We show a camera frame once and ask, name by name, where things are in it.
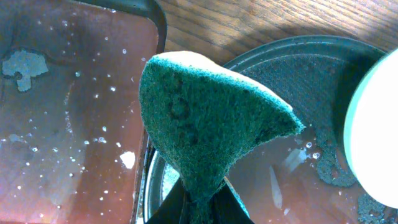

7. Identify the dark rectangular tray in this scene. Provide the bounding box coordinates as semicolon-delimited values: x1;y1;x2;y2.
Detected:
1;0;167;223

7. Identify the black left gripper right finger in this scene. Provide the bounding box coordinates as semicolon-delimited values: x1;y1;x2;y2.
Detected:
213;179;254;224

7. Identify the green yellow sponge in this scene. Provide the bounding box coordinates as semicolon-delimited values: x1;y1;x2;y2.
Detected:
139;51;304;223

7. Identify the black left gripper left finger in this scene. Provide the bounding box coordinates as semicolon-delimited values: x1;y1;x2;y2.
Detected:
147;179;190;224

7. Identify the pale green plate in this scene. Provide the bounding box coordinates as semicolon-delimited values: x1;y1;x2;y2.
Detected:
343;51;397;208

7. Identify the round black tray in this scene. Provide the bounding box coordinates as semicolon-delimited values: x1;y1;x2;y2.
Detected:
144;35;397;223

